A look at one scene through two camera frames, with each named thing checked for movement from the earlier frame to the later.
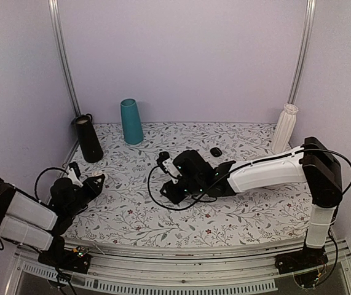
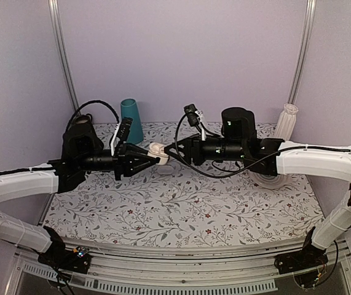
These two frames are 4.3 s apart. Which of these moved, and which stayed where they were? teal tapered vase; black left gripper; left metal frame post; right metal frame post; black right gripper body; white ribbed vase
Moved: black left gripper; black right gripper body
Stayed: right metal frame post; white ribbed vase; teal tapered vase; left metal frame post
